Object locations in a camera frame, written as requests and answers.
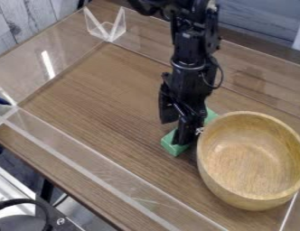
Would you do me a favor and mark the clear acrylic corner bracket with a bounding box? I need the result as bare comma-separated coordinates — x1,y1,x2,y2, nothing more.
84,7,127,43

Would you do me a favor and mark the green rectangular block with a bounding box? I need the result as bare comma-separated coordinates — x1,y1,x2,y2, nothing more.
161,108,219,157

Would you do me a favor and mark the blue object at left edge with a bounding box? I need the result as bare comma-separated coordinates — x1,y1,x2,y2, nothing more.
0,98,12,106

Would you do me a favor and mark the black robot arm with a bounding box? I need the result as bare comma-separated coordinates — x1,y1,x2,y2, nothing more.
128,0,224,145

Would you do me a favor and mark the black cable loop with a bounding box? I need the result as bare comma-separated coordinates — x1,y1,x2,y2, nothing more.
0,198,54,231

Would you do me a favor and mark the black table leg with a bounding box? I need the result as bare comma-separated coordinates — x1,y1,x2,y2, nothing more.
41,180,56,203

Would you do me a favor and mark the black metal bracket with screw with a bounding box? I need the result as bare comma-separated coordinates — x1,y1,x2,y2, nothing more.
45,204,85,231

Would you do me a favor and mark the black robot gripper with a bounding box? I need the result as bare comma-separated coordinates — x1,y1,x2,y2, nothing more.
157,60,220,146

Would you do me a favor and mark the light wooden bowl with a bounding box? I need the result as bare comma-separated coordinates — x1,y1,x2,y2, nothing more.
197,111,300,211

